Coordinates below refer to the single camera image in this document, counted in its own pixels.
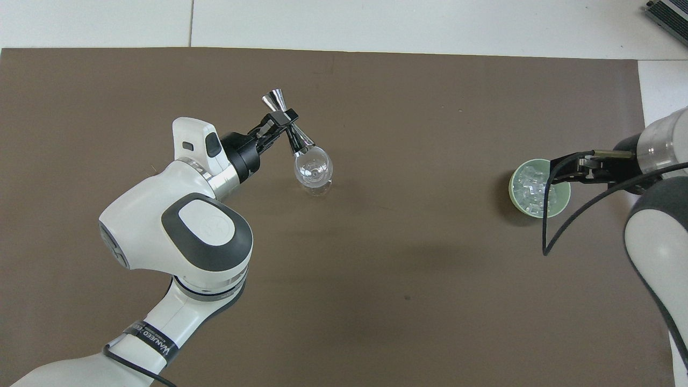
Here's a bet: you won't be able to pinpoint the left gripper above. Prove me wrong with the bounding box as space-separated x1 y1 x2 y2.
220 108 299 184

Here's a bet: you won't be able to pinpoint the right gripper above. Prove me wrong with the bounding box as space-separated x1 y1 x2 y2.
570 134 649 195

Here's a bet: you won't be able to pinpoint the silver double cone jigger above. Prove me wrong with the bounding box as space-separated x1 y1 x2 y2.
261 88 316 157

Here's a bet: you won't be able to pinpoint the clear ice cubes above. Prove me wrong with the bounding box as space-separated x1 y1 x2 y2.
513 164 560 216

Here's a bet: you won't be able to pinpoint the green bowl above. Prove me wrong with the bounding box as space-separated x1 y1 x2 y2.
508 158 572 219

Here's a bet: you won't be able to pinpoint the clear round glass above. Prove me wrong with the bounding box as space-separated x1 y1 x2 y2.
293 146 334 196

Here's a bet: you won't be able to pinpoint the grey ribbed metal device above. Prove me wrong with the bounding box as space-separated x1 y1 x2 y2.
644 0 688 32

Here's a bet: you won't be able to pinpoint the black cable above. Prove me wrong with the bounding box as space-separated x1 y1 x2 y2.
102 344 178 387
542 152 688 256

